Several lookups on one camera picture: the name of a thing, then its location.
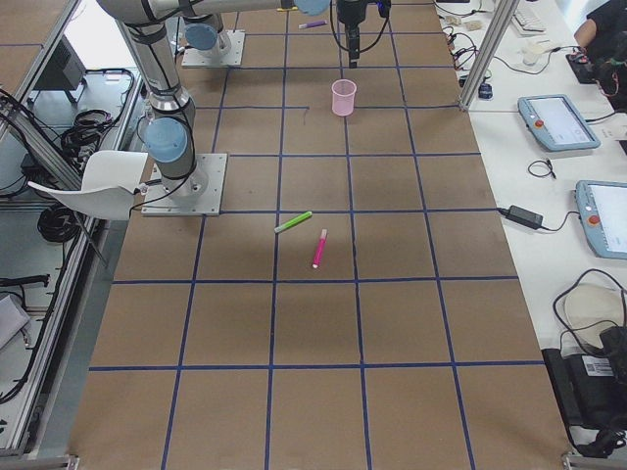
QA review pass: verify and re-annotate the purple highlighter pen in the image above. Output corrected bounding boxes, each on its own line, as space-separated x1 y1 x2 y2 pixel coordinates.
298 20 327 29

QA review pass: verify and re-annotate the green highlighter pen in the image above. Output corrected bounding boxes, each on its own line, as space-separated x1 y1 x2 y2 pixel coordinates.
274 211 313 234

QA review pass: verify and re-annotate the person in black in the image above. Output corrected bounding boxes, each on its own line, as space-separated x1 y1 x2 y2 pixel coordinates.
575 0 626 109

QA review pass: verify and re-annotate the black looped cable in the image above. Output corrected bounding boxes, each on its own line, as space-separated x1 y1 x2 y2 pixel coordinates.
527 157 556 179

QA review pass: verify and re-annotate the black power adapter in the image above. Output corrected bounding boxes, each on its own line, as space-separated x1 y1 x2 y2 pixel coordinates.
497 205 543 230

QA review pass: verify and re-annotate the pink mesh cup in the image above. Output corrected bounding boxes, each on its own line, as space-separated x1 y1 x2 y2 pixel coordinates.
331 79 357 117

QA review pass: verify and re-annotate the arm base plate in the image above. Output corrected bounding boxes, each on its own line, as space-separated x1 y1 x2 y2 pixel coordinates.
140 153 227 216
182 25 245 69

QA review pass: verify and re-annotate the upper teach pendant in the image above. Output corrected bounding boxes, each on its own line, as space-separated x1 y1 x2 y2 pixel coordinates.
517 95 601 152

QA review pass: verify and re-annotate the white keyboard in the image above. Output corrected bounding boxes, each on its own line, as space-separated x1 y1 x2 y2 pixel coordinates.
512 1 546 35

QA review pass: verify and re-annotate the white plastic chair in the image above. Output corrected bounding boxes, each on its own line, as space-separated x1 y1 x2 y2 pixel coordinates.
28 150 148 221

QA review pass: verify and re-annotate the lower teach pendant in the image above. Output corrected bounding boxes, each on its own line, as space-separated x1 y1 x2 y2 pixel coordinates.
575 180 626 259

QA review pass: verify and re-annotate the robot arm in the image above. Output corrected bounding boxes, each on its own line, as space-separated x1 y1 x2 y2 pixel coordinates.
99 1 327 195

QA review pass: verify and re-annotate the pink highlighter pen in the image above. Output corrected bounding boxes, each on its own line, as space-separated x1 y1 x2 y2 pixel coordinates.
312 229 328 269

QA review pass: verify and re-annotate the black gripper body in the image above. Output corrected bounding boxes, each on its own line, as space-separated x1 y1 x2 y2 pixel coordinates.
337 0 391 53

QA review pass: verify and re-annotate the teach pendant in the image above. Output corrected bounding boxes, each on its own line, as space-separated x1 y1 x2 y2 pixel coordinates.
517 95 601 152
575 180 626 259

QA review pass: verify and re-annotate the aluminium frame post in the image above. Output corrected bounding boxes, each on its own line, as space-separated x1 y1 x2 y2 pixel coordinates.
458 0 518 111

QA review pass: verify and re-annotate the black computer box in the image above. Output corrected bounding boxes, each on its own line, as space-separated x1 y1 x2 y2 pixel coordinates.
33 35 86 104

